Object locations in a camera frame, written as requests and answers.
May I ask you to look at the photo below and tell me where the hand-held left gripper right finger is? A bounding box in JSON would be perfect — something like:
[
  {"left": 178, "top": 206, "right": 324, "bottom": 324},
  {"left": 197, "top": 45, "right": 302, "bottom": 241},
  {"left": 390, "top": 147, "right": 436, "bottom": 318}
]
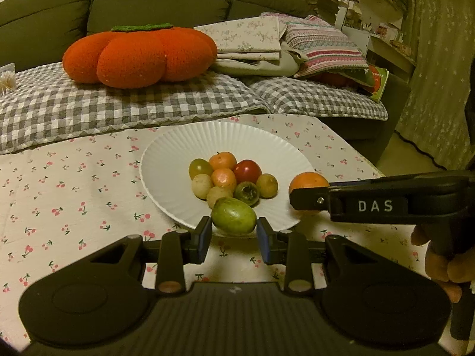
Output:
[{"left": 256, "top": 217, "right": 376, "bottom": 294}]

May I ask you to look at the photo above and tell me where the dark green round fruit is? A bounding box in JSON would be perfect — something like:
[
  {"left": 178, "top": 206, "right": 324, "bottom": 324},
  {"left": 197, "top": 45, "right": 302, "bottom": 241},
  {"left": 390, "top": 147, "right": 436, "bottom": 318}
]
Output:
[{"left": 234, "top": 181, "right": 260, "bottom": 207}]

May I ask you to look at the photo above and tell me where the green guava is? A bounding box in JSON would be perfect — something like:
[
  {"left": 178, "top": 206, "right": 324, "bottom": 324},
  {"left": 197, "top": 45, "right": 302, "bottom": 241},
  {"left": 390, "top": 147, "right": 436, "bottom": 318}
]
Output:
[{"left": 211, "top": 197, "right": 258, "bottom": 236}]

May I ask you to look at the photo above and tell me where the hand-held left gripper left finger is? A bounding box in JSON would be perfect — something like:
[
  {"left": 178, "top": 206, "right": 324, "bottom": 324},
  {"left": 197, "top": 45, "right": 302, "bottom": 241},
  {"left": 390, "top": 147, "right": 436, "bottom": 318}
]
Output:
[{"left": 93, "top": 216, "right": 214, "bottom": 294}]

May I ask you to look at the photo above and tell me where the person's right hand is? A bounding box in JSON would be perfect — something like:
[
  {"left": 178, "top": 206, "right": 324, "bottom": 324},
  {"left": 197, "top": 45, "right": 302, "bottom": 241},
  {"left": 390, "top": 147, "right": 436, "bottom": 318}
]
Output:
[{"left": 411, "top": 226, "right": 464, "bottom": 303}]

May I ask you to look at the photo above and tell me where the green sofa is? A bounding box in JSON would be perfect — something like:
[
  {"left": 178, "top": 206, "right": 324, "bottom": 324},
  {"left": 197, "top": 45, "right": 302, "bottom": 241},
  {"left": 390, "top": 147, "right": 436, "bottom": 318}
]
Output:
[{"left": 0, "top": 0, "right": 412, "bottom": 164}]

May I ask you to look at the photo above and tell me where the red tomato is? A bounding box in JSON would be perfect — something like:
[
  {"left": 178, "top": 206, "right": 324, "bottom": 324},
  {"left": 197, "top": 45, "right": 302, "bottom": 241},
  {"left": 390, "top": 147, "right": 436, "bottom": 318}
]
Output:
[{"left": 233, "top": 159, "right": 263, "bottom": 185}]

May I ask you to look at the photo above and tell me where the pale yellow longan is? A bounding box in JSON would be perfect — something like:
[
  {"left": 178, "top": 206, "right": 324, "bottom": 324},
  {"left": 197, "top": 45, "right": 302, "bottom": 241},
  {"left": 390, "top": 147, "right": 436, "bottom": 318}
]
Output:
[
  {"left": 191, "top": 174, "right": 215, "bottom": 200},
  {"left": 206, "top": 186, "right": 234, "bottom": 210}
]

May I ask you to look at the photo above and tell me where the white ribbed plate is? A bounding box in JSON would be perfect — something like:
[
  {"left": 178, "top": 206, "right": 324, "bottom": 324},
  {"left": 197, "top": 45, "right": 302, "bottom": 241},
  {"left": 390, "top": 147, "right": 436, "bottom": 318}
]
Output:
[{"left": 140, "top": 121, "right": 320, "bottom": 232}]

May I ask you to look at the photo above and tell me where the green tomato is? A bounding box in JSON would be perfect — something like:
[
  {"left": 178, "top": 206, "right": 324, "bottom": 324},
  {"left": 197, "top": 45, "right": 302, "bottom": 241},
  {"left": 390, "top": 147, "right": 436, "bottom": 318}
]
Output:
[{"left": 189, "top": 158, "right": 214, "bottom": 180}]

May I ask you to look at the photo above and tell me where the orange pumpkin cushion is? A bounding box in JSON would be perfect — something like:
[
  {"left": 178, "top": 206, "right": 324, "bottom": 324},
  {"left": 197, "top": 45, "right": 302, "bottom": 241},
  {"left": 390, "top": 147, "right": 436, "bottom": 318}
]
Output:
[{"left": 62, "top": 23, "right": 218, "bottom": 90}]

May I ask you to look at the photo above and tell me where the folded grey-green cloth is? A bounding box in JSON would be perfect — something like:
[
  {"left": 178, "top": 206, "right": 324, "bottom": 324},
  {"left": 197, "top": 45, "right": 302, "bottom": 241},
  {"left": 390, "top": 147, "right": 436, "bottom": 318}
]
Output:
[{"left": 211, "top": 41, "right": 308, "bottom": 78}]

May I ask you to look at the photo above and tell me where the grey checked blanket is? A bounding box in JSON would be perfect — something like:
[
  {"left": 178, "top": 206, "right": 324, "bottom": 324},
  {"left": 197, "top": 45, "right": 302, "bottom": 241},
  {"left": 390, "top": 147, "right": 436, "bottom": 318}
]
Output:
[{"left": 0, "top": 61, "right": 388, "bottom": 154}]

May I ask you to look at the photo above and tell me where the floral curtain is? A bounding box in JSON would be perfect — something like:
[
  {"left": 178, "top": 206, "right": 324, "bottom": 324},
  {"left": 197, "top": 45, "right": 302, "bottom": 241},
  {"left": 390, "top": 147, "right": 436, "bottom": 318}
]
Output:
[{"left": 395, "top": 0, "right": 475, "bottom": 169}]

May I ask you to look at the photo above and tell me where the large orange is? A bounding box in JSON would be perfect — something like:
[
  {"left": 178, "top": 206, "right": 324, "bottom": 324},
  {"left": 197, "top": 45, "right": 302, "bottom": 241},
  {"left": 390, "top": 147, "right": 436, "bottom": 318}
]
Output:
[{"left": 289, "top": 171, "right": 331, "bottom": 216}]

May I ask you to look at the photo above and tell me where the cherry print tablecloth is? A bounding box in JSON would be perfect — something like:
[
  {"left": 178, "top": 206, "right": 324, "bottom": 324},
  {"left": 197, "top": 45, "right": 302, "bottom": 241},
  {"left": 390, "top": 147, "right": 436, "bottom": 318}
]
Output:
[{"left": 0, "top": 113, "right": 457, "bottom": 342}]

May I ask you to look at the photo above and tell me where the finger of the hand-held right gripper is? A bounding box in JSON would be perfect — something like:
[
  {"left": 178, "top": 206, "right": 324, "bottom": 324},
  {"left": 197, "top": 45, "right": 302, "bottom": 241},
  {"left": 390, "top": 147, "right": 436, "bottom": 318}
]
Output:
[
  {"left": 289, "top": 186, "right": 332, "bottom": 212},
  {"left": 328, "top": 179, "right": 375, "bottom": 188}
]

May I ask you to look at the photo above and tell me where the yellow-green round fruit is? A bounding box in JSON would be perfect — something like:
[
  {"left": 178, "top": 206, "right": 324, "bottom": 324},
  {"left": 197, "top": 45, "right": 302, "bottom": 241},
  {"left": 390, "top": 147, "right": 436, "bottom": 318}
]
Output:
[{"left": 256, "top": 173, "right": 279, "bottom": 199}]

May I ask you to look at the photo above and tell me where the green book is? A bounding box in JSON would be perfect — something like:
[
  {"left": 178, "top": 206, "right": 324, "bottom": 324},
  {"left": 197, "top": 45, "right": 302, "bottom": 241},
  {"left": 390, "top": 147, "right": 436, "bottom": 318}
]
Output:
[{"left": 367, "top": 64, "right": 390, "bottom": 104}]

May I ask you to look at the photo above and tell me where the folded floral cloth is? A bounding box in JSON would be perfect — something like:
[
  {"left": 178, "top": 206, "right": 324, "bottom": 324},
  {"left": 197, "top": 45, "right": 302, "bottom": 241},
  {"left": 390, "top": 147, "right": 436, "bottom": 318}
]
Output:
[{"left": 194, "top": 17, "right": 286, "bottom": 62}]

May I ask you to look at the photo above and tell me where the white bookshelf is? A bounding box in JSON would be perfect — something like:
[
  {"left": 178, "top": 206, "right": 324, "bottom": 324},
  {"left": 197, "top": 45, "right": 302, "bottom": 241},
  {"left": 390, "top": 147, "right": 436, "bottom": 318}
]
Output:
[{"left": 336, "top": 0, "right": 418, "bottom": 78}]

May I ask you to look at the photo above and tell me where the striped patterned blanket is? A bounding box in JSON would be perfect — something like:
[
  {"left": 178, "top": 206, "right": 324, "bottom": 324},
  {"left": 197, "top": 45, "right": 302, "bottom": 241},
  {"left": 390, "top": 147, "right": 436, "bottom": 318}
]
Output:
[{"left": 260, "top": 12, "right": 370, "bottom": 78}]

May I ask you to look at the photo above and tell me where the small orange tangerine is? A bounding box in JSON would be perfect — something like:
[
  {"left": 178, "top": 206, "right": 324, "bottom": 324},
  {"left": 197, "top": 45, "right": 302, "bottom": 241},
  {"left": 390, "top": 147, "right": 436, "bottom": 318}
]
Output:
[
  {"left": 208, "top": 152, "right": 237, "bottom": 171},
  {"left": 211, "top": 168, "right": 237, "bottom": 190}
]

